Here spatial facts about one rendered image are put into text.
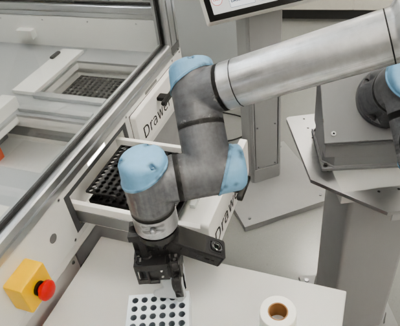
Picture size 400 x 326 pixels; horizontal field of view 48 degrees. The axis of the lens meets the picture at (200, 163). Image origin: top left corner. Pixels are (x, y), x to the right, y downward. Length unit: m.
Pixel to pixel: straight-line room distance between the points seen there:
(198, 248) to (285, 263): 1.21
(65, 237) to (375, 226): 0.85
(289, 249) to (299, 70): 1.45
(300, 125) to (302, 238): 0.79
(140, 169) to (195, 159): 0.09
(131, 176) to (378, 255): 1.00
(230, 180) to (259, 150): 1.47
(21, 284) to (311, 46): 0.65
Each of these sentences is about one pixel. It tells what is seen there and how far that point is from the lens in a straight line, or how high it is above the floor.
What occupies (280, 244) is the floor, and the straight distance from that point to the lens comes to 2.04.
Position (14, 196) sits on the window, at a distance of 0.92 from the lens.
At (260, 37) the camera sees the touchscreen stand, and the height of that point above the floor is 0.80.
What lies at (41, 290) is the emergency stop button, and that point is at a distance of 0.91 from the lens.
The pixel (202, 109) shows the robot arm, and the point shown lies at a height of 1.20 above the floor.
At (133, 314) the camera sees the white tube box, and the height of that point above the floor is 0.80.
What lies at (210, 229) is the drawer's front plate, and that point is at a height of 0.91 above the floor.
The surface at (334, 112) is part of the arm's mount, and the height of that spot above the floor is 0.91.
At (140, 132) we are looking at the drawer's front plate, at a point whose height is 0.87.
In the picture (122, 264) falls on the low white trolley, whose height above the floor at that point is 0.76.
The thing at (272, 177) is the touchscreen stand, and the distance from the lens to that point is 2.29.
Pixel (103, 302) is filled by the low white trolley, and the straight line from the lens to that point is 1.02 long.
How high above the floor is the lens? 1.57
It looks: 39 degrees down
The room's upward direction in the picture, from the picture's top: 8 degrees counter-clockwise
